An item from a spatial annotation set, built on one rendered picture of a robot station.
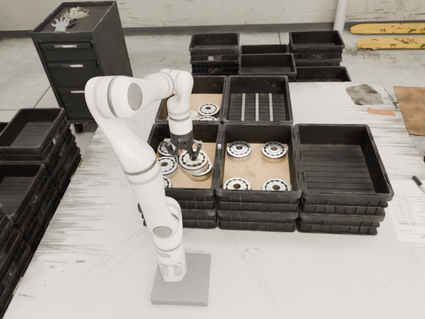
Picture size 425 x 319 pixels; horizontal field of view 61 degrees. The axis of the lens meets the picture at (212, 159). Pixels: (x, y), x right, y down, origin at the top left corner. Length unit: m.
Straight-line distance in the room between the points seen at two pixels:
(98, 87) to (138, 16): 4.05
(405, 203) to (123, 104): 1.23
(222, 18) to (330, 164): 3.39
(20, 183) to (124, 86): 1.70
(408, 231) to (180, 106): 0.97
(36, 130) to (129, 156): 1.75
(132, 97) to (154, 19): 4.03
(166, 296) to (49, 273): 0.46
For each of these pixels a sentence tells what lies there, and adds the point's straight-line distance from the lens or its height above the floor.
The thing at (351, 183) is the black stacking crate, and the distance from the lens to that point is 1.48.
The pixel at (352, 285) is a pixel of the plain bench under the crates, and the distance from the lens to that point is 1.37.
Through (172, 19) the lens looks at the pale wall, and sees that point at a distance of 4.76.
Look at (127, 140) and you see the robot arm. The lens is 0.88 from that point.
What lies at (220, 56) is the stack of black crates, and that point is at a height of 0.52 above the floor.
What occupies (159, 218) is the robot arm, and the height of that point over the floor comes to 1.07.
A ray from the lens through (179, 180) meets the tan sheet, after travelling 1.45.
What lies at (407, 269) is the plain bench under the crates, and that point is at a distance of 1.46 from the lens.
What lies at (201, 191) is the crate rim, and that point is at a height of 0.93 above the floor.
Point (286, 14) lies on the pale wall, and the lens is 4.69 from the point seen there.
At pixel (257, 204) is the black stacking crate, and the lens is 1.31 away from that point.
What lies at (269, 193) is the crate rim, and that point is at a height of 0.93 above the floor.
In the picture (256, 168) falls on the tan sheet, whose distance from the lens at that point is 1.48.
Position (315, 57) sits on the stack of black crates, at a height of 0.50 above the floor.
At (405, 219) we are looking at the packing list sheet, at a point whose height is 0.70.
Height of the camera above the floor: 1.85
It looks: 42 degrees down
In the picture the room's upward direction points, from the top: 4 degrees counter-clockwise
